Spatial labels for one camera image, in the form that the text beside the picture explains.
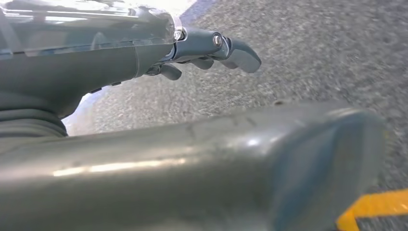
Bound yellow floor tape square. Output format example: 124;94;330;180
336;189;408;231

